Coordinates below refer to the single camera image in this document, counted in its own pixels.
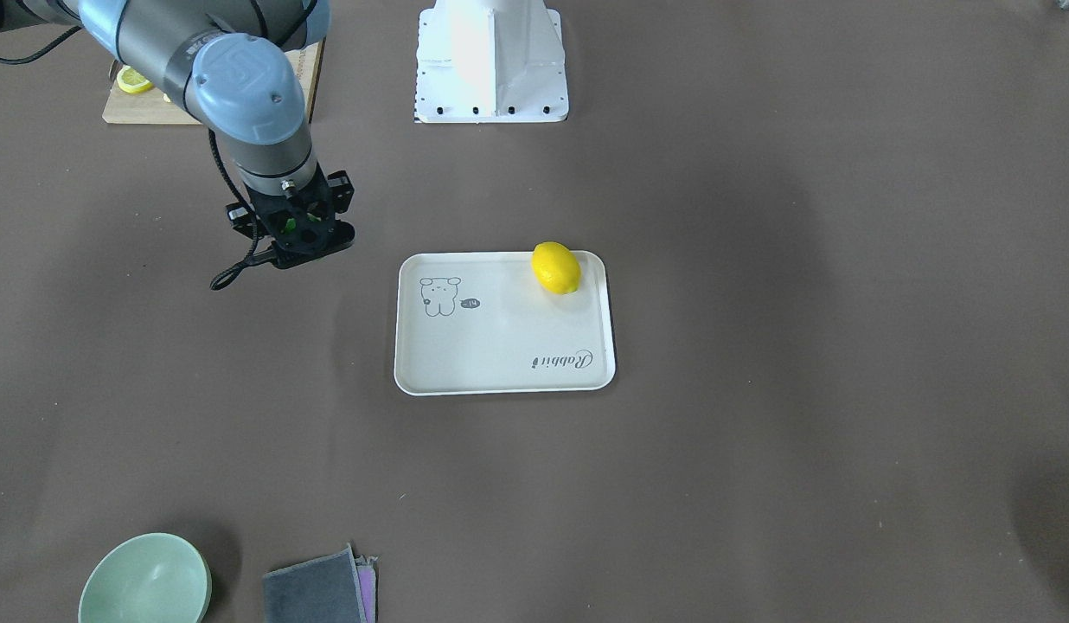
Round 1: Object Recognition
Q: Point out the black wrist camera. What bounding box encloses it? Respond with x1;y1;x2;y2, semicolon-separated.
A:
270;221;356;271

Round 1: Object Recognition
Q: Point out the wooden cutting board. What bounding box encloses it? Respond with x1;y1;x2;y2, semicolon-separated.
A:
102;40;326;126

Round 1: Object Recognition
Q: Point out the white rabbit tray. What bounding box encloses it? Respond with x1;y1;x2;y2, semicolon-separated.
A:
394;251;617;395

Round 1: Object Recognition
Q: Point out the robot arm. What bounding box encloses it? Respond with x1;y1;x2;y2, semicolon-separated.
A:
0;1;355;266

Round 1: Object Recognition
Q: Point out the yellow lemon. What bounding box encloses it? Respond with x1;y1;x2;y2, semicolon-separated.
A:
530;242;582;295

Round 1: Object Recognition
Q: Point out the grey folded cloth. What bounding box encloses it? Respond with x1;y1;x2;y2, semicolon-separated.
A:
262;544;379;622

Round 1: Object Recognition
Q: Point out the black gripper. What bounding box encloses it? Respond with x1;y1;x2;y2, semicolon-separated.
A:
227;170;355;254

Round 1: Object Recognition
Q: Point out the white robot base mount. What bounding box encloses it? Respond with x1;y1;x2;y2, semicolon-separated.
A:
413;1;570;124

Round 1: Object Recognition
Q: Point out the green bowl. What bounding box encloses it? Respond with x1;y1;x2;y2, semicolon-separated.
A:
77;532;213;622

